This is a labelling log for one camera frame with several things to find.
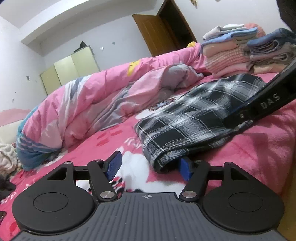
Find black white plaid pants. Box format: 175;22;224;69
135;74;265;173

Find folded blue grey clothes stack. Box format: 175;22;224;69
247;28;295;74

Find pink floral bed blanket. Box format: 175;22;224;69
1;76;295;240

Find pink blue patterned duvet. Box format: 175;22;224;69
16;43;207;170

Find beige blue folded bedding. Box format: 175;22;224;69
200;24;265;77

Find cream white fleece blanket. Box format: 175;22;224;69
0;144;21;178

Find pale yellow wardrobe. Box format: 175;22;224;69
40;46;100;94

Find dark grey garment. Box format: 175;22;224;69
0;175;16;201

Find brown wooden door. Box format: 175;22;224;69
132;1;197;57

